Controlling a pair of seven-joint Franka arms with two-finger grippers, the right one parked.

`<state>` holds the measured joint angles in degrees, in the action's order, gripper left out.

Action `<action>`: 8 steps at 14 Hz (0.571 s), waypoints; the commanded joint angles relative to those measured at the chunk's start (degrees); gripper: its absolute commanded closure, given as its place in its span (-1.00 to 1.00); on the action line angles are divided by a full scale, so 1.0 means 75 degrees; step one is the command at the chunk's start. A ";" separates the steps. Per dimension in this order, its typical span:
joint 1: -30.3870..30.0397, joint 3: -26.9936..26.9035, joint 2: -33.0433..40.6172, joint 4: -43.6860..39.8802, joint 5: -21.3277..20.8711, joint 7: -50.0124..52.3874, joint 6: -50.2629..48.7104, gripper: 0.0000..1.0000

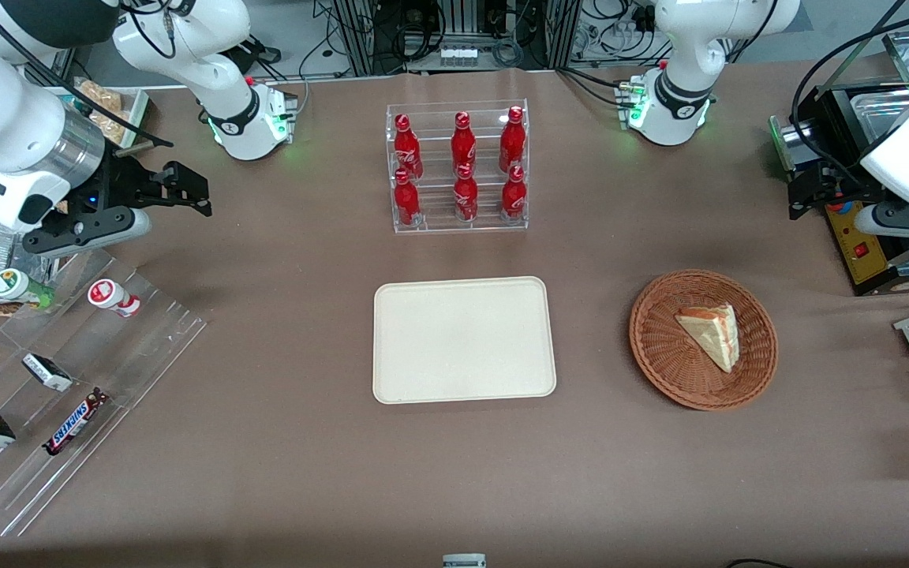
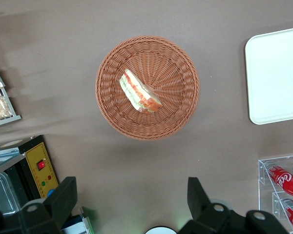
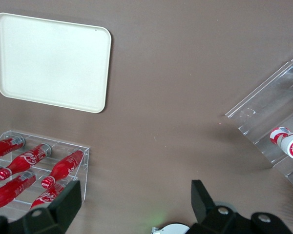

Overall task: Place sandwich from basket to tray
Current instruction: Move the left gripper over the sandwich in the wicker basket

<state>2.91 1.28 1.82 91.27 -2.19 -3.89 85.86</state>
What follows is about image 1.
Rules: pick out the snickers chocolate bar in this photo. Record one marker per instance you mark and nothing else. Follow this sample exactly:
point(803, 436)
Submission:
point(74, 424)

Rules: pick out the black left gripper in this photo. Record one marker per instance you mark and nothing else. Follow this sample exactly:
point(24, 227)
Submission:
point(839, 183)

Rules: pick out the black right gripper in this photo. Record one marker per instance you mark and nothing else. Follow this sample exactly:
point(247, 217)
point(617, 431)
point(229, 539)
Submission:
point(125, 183)

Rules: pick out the red cola bottle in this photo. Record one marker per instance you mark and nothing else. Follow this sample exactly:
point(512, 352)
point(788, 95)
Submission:
point(406, 201)
point(463, 144)
point(407, 148)
point(513, 196)
point(465, 197)
point(512, 140)

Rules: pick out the red white yogurt bottle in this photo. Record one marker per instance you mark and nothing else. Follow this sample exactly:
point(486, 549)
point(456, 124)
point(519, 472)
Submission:
point(111, 297)

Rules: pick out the clear acrylic stepped stand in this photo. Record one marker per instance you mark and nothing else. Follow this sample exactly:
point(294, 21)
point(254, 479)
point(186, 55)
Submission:
point(131, 355)

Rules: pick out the aluminium equipment frame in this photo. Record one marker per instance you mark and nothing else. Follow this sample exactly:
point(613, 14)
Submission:
point(454, 35)

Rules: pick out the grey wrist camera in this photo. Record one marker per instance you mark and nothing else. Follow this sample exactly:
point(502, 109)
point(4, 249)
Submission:
point(908, 221)
point(95, 229)

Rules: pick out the cream plastic tray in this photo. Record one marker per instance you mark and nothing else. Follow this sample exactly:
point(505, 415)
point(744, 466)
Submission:
point(462, 339)

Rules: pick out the clear acrylic bottle rack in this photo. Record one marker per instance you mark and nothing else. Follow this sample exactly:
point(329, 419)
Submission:
point(454, 217)

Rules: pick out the white tray with bread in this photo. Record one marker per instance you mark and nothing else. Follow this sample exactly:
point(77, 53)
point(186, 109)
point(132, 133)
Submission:
point(111, 106)

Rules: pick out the green white yogurt bottle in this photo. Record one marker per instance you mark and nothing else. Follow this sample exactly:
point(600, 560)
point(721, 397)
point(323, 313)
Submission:
point(16, 286)

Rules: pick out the small grey white device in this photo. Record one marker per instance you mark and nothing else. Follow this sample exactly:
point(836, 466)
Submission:
point(464, 561)

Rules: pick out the black machine with yellow panel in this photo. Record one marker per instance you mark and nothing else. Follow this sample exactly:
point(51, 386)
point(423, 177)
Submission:
point(869, 256)

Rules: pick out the triangular sandwich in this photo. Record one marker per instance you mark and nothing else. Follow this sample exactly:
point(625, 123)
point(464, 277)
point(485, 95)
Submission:
point(715, 335)

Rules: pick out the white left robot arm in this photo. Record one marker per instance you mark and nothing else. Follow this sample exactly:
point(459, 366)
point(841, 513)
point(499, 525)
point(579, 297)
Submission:
point(908, 150)

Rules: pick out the brown wicker basket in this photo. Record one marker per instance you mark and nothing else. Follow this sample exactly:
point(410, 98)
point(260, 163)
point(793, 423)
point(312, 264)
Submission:
point(660, 347)

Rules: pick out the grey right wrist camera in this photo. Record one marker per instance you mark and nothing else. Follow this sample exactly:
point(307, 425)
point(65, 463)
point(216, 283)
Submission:
point(95, 229)

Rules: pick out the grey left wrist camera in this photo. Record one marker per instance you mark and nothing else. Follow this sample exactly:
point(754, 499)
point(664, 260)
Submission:
point(908, 221)

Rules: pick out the clear plastic container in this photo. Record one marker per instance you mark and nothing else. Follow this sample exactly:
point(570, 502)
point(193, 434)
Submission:
point(1, 248)

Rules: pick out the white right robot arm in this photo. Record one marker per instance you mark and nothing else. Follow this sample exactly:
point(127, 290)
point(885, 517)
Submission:
point(13, 118)

